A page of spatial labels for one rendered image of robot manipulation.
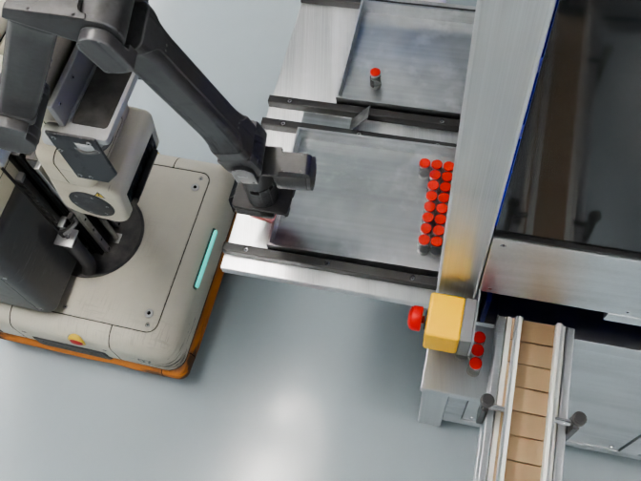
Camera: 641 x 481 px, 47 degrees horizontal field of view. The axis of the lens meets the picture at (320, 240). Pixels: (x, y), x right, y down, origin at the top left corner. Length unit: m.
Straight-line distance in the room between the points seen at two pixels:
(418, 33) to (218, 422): 1.22
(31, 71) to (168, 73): 0.18
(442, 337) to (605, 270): 0.26
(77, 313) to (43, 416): 0.40
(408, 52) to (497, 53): 0.91
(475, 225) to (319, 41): 0.77
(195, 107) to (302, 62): 0.64
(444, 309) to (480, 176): 0.33
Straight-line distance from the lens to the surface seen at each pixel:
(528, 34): 0.69
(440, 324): 1.15
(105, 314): 2.10
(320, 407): 2.18
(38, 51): 0.97
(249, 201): 1.30
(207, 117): 1.03
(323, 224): 1.39
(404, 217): 1.39
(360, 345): 2.22
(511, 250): 1.05
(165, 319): 2.04
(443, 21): 1.67
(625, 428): 1.88
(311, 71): 1.60
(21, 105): 1.13
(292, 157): 1.19
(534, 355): 1.26
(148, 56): 0.90
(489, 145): 0.83
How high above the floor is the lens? 2.11
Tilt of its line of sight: 64 degrees down
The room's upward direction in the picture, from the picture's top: 11 degrees counter-clockwise
